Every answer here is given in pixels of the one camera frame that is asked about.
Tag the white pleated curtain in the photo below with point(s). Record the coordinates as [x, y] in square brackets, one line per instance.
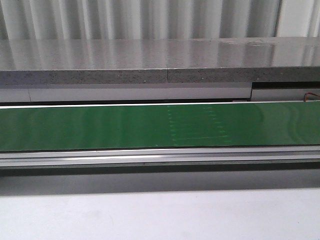
[157, 19]

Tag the aluminium conveyor front rail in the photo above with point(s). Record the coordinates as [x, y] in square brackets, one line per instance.
[160, 157]

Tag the aluminium conveyor rail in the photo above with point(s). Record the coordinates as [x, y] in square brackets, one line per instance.
[167, 92]
[160, 157]

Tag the green conveyor belt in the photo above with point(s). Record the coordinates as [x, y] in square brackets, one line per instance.
[91, 127]

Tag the grey speckled stone counter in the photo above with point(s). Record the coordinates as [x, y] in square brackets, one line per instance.
[124, 61]

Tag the aluminium conveyor rear rail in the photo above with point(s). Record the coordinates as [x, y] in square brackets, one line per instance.
[167, 92]

